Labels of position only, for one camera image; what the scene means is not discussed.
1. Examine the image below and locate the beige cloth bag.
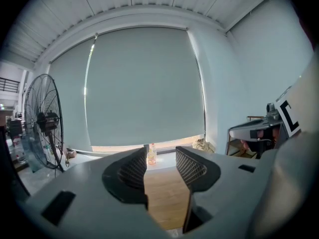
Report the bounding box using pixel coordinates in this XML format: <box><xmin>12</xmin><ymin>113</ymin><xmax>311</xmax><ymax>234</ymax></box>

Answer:
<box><xmin>192</xmin><ymin>138</ymin><xmax>216</xmax><ymax>154</ymax></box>

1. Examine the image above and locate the glass tank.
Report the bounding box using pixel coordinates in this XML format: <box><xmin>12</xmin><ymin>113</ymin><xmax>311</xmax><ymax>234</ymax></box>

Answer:
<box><xmin>20</xmin><ymin>132</ymin><xmax>48</xmax><ymax>173</ymax></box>

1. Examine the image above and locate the wide grey roller blind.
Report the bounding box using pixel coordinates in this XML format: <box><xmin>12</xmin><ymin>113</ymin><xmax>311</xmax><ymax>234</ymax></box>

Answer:
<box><xmin>84</xmin><ymin>26</ymin><xmax>207</xmax><ymax>147</ymax></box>

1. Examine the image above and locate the cluttered side shelf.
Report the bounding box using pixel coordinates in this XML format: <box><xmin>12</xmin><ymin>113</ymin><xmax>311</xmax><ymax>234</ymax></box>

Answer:
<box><xmin>5</xmin><ymin>117</ymin><xmax>27</xmax><ymax>165</ymax></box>

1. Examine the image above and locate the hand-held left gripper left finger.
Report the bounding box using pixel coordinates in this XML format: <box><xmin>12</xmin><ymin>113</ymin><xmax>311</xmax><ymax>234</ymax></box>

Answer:
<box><xmin>22</xmin><ymin>146</ymin><xmax>172</xmax><ymax>239</ymax></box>

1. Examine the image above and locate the round wooden table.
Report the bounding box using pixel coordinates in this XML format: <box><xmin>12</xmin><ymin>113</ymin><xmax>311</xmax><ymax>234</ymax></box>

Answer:
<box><xmin>144</xmin><ymin>168</ymin><xmax>192</xmax><ymax>232</ymax></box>

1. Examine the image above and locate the orange drink bottle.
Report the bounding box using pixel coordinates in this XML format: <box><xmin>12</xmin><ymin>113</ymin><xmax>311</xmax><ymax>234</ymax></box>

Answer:
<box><xmin>147</xmin><ymin>143</ymin><xmax>158</xmax><ymax>165</ymax></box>

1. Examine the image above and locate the narrow grey roller blind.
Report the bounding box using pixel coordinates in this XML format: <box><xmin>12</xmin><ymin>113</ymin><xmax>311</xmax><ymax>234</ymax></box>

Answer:
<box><xmin>48</xmin><ymin>37</ymin><xmax>96</xmax><ymax>152</ymax></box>

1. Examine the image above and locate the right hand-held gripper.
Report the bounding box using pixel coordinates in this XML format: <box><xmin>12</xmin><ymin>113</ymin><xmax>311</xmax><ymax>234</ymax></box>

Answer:
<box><xmin>228</xmin><ymin>85</ymin><xmax>302</xmax><ymax>159</ymax></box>

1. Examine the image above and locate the black metal railing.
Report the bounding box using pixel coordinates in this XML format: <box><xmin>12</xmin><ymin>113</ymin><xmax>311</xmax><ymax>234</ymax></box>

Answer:
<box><xmin>0</xmin><ymin>77</ymin><xmax>20</xmax><ymax>93</ymax></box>

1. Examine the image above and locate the black standing fan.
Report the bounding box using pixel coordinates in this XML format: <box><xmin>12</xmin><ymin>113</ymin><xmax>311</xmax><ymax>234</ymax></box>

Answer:
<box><xmin>23</xmin><ymin>73</ymin><xmax>66</xmax><ymax>173</ymax></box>

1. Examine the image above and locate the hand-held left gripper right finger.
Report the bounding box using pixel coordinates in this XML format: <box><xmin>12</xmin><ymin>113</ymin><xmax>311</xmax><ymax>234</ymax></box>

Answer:
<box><xmin>175</xmin><ymin>145</ymin><xmax>261</xmax><ymax>236</ymax></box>

